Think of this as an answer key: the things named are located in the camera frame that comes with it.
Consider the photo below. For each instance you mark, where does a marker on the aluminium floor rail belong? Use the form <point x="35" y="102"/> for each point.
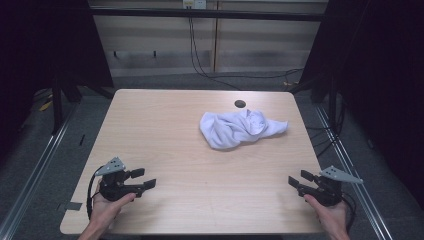
<point x="33" y="173"/>
<point x="353" y="173"/>

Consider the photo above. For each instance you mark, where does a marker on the white printed towel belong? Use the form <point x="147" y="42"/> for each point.
<point x="238" y="128"/>

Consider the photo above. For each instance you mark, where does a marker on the black curtain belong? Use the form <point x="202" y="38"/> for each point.
<point x="383" y="83"/>
<point x="43" y="43"/>

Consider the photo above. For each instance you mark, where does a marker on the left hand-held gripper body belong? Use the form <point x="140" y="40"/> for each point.
<point x="115" y="186"/>

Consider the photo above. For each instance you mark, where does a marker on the black horizontal frame bar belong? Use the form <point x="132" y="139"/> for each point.
<point x="206" y="14"/>

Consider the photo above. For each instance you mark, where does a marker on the yellow object on floor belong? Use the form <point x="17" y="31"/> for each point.
<point x="45" y="106"/>

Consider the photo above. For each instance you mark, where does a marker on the person's left hand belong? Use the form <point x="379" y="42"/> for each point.
<point x="106" y="210"/>

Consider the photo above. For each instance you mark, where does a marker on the grey tape strip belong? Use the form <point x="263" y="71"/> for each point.
<point x="70" y="206"/>

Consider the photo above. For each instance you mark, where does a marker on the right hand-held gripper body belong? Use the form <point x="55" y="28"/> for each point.
<point x="328" y="191"/>

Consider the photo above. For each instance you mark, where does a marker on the white wall socket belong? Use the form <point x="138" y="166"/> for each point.
<point x="194" y="4"/>

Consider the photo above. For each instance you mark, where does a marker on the black metal stand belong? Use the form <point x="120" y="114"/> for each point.
<point x="58" y="106"/>

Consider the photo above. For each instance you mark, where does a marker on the small black floor strip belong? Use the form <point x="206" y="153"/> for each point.
<point x="82" y="140"/>

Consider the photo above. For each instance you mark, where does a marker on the person's right hand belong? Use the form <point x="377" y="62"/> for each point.
<point x="328" y="216"/>

